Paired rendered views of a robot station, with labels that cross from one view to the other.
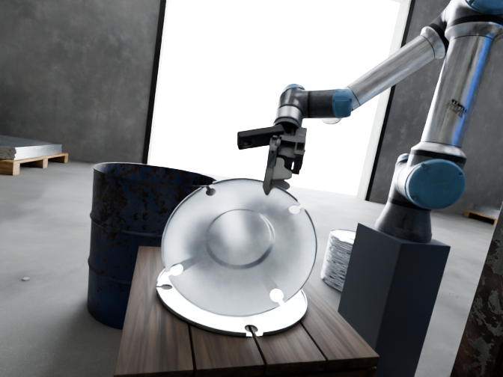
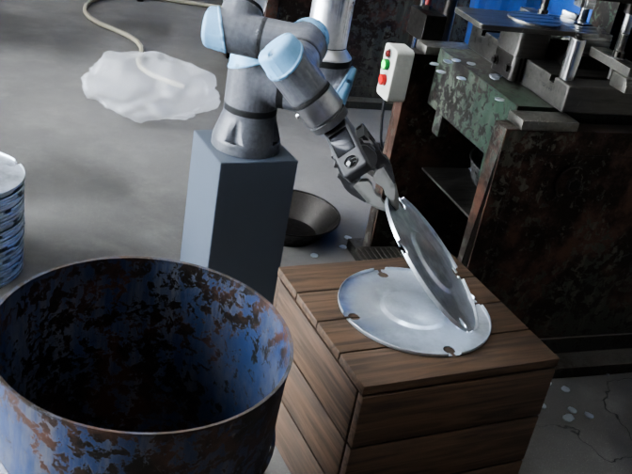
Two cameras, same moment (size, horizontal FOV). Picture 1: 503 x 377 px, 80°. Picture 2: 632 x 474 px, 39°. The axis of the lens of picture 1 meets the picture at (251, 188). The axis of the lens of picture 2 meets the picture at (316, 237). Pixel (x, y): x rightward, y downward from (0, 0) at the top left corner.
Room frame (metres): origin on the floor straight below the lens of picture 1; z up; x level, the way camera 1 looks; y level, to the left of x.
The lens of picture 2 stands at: (1.02, 1.37, 1.21)
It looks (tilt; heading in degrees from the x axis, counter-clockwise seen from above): 28 degrees down; 259
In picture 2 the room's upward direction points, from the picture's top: 11 degrees clockwise
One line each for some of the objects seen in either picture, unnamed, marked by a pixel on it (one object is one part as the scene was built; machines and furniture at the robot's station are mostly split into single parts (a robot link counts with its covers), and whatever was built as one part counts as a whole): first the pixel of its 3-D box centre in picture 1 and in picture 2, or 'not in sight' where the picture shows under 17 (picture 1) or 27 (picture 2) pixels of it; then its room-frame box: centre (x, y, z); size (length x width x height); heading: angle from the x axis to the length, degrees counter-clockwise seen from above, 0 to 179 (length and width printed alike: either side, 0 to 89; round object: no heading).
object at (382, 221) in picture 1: (406, 217); (247, 123); (0.87, -0.46, 0.50); 0.15 x 0.15 x 0.10
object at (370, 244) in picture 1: (384, 302); (232, 233); (0.87, -0.46, 0.23); 0.18 x 0.18 x 0.45; 19
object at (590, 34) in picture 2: not in sight; (576, 33); (0.12, -0.62, 0.76); 0.15 x 0.09 x 0.05; 103
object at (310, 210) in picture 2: not in sight; (288, 221); (0.67, -0.93, 0.04); 0.30 x 0.30 x 0.07
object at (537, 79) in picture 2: not in sight; (567, 68); (0.12, -0.62, 0.68); 0.45 x 0.30 x 0.06; 103
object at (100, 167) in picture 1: (152, 238); (133, 462); (1.03, 0.33, 0.24); 0.42 x 0.42 x 0.48
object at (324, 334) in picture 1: (219, 366); (394, 385); (0.55, 0.00, 0.18); 0.40 x 0.38 x 0.35; 18
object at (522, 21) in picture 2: not in sight; (508, 45); (0.29, -0.58, 0.72); 0.25 x 0.14 x 0.14; 13
